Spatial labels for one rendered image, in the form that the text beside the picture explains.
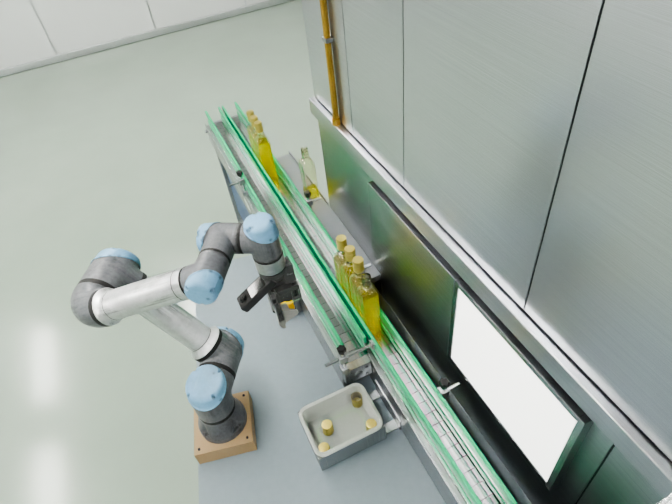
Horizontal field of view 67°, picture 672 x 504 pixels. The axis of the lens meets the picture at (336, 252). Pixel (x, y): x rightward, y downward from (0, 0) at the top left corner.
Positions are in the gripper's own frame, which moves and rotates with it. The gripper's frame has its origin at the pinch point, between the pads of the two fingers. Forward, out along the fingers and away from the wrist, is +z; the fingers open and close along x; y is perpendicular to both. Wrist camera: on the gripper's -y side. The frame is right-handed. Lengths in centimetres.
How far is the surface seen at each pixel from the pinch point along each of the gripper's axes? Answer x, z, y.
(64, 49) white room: 590, 105, -75
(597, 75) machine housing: -44, -75, 45
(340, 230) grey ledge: 55, 30, 42
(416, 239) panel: -3.8, -13.0, 42.0
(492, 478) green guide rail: -55, 24, 33
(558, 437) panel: -61, -1, 42
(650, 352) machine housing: -67, -39, 45
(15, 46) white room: 590, 89, -121
